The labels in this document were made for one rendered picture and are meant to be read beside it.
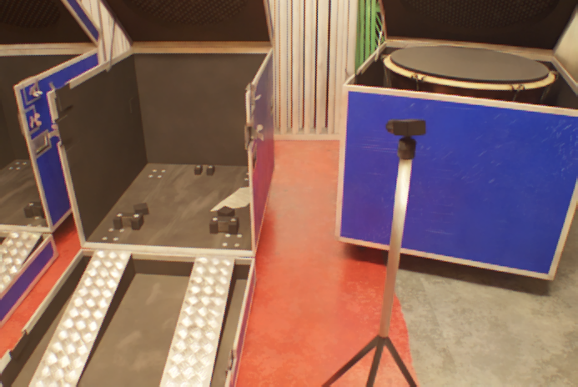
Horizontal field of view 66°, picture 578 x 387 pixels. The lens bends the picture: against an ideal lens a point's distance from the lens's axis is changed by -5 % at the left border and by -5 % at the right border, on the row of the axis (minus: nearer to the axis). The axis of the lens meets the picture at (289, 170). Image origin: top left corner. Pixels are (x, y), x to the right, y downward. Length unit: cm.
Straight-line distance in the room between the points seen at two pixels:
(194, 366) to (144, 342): 29
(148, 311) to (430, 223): 135
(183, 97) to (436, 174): 166
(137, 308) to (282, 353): 70
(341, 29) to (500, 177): 213
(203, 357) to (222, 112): 161
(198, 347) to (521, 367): 131
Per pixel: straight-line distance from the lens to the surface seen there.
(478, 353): 216
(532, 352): 225
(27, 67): 342
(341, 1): 383
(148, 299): 230
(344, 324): 215
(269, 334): 210
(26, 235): 274
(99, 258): 240
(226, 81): 293
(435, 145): 206
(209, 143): 309
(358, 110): 206
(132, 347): 210
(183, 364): 194
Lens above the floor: 149
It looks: 26 degrees down
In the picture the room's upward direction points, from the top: straight up
